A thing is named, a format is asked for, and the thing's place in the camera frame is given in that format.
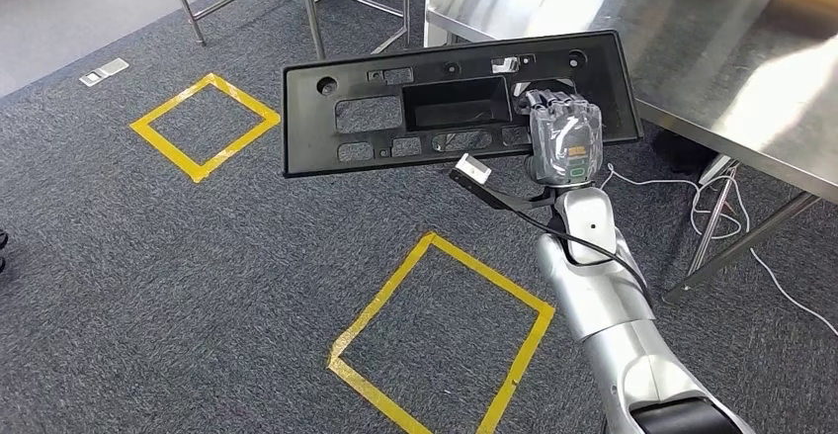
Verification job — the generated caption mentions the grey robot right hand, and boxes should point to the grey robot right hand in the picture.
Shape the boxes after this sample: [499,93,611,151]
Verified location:
[513,88,605,188]

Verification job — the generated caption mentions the black plastic mounting plate part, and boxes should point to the black plastic mounting plate part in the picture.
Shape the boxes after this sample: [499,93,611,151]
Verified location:
[281,29,645,180]

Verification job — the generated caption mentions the yellow floor tape square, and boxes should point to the yellow floor tape square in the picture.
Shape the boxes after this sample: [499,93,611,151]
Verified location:
[129,72,282,185]
[327,232,556,434]

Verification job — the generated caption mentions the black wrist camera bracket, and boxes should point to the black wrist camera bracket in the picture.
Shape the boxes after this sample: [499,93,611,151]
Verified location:
[448,168,557,213]

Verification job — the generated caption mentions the white cable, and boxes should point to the white cable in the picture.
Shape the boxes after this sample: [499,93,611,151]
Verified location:
[599,162,744,242]
[749,247,838,339]

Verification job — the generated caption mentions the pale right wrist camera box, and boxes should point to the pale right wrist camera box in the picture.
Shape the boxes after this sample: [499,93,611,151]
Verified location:
[455,152,492,186]

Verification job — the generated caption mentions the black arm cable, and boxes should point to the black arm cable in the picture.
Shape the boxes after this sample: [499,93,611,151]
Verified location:
[517,211,656,307]

